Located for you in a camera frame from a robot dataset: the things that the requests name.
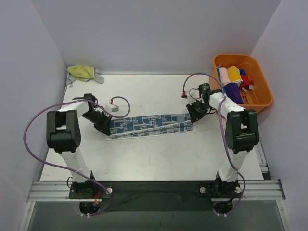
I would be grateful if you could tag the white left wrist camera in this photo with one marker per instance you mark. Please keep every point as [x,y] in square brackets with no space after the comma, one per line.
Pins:
[111,108]

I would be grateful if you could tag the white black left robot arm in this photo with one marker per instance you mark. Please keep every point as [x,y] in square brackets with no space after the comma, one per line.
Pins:
[64,137]

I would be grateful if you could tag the grey towel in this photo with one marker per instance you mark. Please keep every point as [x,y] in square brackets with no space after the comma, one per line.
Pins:
[98,78]

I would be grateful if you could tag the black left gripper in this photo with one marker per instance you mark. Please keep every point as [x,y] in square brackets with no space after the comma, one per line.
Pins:
[101,121]

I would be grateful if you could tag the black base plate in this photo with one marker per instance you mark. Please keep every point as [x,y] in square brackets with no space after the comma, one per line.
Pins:
[156,196]

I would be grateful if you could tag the yellow rolled towel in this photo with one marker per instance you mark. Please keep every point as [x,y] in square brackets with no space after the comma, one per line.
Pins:
[234,74]

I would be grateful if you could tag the orange plastic basket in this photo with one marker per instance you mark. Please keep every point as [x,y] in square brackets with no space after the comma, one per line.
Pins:
[258,96]

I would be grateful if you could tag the pink rolled towel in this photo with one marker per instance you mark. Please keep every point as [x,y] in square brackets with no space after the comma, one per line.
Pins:
[223,74]

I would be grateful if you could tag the red rolled towel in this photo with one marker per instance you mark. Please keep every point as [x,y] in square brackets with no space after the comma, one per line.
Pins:
[246,83]

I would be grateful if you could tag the purple rolled towel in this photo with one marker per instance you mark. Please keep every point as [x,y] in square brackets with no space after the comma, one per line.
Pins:
[232,91]

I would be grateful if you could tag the blue white patterned towel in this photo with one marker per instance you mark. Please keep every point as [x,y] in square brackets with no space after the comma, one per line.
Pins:
[152,125]

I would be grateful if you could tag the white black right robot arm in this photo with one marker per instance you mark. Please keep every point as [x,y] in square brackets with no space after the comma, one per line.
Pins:
[238,126]

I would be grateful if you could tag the aluminium frame rail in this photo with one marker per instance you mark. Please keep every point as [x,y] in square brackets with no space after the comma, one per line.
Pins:
[57,191]

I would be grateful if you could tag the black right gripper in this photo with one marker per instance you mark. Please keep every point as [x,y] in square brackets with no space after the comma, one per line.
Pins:
[195,109]

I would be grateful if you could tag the yellow green towel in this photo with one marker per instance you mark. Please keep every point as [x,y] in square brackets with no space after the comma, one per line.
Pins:
[81,73]

